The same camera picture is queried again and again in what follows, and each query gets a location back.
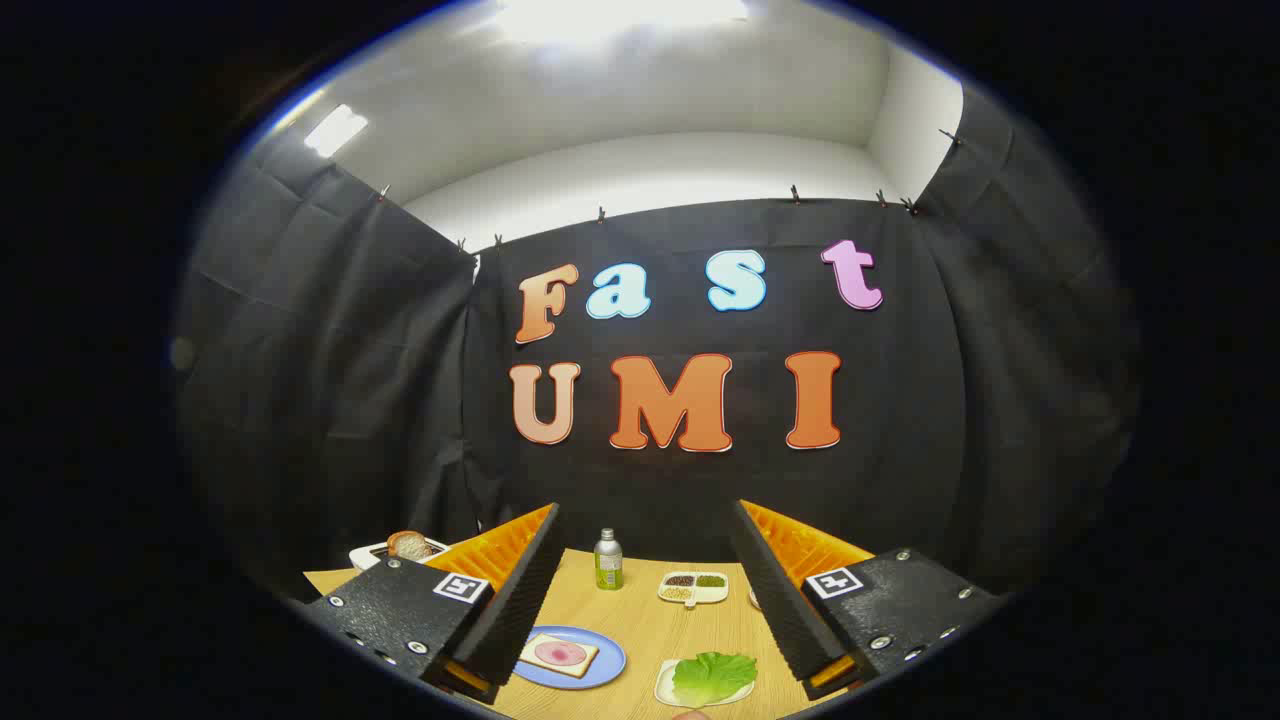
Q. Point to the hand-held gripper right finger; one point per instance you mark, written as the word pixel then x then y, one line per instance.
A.
pixel 775 600

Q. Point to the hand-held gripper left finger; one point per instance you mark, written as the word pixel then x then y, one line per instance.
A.
pixel 520 600

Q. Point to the green lettuce leaf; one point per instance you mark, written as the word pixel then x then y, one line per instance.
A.
pixel 712 675

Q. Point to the toasted bread slice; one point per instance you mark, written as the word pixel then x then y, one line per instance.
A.
pixel 408 545

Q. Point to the pink ham slice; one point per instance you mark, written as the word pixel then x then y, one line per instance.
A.
pixel 560 653

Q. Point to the white divided bean dish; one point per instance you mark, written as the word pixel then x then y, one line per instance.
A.
pixel 693 590

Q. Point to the bread slice under ham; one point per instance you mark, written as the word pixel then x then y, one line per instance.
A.
pixel 580 668

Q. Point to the green and silver bottle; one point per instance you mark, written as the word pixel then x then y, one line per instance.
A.
pixel 608 565

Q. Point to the blue plate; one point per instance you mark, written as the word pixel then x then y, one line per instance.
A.
pixel 605 662

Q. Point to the white square plate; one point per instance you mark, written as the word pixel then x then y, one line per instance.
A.
pixel 665 688

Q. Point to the white toaster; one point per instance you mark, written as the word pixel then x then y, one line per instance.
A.
pixel 365 555

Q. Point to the black backdrop cloth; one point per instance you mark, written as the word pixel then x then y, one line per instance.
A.
pixel 400 400

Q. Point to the ceiling light panel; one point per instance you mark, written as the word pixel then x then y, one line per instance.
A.
pixel 335 130

